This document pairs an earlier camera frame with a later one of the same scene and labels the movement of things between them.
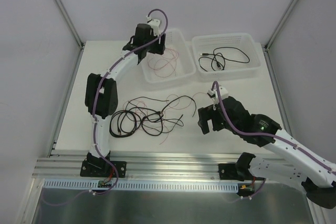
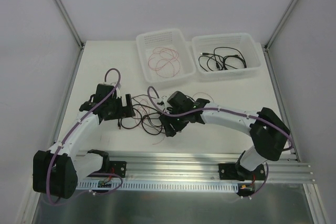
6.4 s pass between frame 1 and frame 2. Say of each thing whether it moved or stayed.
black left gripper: moved
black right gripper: moved
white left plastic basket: stayed
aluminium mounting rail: stayed
